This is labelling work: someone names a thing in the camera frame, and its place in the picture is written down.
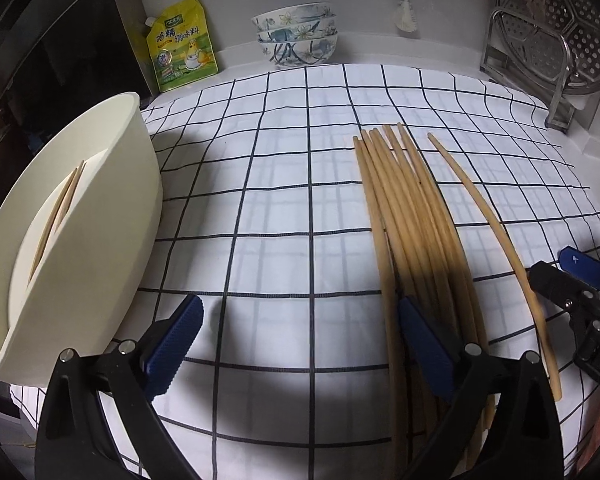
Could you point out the long bamboo chopstick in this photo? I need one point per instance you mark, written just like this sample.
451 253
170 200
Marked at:
70 195
495 230
55 220

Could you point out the cream plastic chopstick container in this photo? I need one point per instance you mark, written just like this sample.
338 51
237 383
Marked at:
105 240

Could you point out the floral ceramic bowl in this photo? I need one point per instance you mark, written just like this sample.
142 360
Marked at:
280 36
292 22
295 54

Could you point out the perforated steel steamer plate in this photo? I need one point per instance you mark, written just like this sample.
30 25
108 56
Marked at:
555 20

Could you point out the white black checkered cloth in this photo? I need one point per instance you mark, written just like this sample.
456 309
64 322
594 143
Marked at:
280 185

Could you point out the steel plate rack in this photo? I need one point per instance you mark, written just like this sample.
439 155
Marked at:
560 105

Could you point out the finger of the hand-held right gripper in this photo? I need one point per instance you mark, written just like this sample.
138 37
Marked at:
587 267
552 285

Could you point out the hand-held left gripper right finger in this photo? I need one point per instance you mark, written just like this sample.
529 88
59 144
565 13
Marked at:
425 345

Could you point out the black glass appliance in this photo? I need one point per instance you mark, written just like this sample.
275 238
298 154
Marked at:
55 35

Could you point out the bundle of bamboo chopsticks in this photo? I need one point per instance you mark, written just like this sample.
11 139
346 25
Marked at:
415 240

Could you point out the yellow green seasoning pouch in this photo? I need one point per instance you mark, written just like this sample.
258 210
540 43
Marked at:
185 45

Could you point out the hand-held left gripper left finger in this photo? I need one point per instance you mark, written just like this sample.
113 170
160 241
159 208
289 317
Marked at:
175 345

